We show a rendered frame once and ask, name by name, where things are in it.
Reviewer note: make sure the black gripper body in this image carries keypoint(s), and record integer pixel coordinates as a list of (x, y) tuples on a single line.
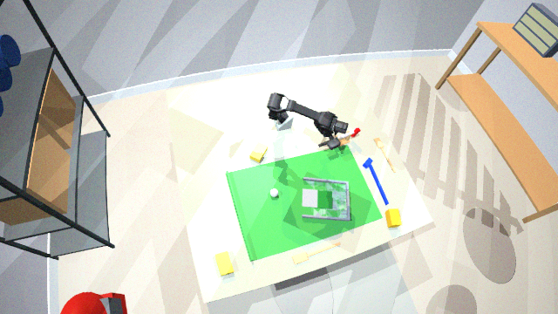
[(334, 142)]

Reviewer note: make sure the green flat mat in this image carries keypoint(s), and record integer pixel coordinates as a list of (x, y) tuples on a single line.
[(274, 224)]

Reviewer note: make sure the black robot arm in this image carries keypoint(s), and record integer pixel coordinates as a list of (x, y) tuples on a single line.
[(326, 120)]

